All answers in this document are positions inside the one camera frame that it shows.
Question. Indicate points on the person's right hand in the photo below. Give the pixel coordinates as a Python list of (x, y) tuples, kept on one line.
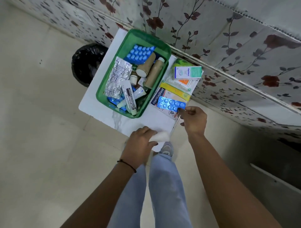
[(196, 121)]

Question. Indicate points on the person's left hand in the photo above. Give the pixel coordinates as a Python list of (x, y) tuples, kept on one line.
[(136, 148)]

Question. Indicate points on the person's right thumb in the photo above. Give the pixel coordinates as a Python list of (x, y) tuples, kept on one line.
[(184, 118)]

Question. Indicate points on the person's left thumb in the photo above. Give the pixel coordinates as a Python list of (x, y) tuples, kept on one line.
[(152, 144)]

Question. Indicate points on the white cotton wad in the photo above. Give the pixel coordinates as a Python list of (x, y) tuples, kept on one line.
[(161, 136)]

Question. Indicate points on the blue tablet blister pack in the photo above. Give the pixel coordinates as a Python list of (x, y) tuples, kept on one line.
[(169, 104)]

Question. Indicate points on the person's left forearm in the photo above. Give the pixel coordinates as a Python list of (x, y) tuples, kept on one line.
[(103, 199)]

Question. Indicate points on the person's right forearm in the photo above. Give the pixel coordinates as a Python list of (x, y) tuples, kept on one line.
[(225, 188)]

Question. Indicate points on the grey sneaker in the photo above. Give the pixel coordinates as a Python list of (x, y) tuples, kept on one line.
[(167, 149)]

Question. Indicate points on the yellow flat box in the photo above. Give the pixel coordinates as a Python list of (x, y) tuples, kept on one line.
[(176, 91)]

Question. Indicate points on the black thread wristband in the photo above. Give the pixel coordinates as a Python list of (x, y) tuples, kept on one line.
[(128, 165)]

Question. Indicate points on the cotton swabs packet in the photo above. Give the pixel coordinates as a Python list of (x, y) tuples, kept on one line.
[(185, 85)]

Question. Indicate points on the beige plaster box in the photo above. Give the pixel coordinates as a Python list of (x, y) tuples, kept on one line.
[(156, 98)]

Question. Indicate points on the white and green medicine box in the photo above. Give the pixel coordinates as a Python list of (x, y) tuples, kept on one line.
[(188, 72)]

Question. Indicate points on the light blue jeans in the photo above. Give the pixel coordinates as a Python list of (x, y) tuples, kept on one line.
[(167, 192)]

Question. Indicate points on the small white ointment tube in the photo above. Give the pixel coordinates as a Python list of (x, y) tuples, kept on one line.
[(140, 92)]

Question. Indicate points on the brown crepe bandage roll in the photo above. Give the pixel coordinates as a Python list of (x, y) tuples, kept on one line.
[(145, 67), (154, 74)]

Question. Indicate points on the white ointment tube black print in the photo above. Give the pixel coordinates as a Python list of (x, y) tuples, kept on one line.
[(128, 96)]

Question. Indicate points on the green packet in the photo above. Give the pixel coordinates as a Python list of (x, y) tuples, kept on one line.
[(182, 62)]

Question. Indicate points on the blue blister strips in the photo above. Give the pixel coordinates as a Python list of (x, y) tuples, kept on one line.
[(114, 101)]

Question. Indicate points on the small bottle white cap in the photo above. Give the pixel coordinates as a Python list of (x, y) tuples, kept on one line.
[(133, 79)]

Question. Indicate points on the silver foil tablet strip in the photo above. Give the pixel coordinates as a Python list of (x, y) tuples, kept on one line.
[(117, 77)]

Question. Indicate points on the large blue blister pack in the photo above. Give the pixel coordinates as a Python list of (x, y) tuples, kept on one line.
[(138, 54)]

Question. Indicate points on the green plastic tray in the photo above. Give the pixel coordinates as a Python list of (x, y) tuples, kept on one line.
[(124, 47)]

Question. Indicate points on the floral patterned mattress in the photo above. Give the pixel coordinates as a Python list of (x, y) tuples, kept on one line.
[(235, 35)]

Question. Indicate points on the black bin bag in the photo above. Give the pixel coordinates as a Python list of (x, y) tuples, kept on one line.
[(87, 63)]

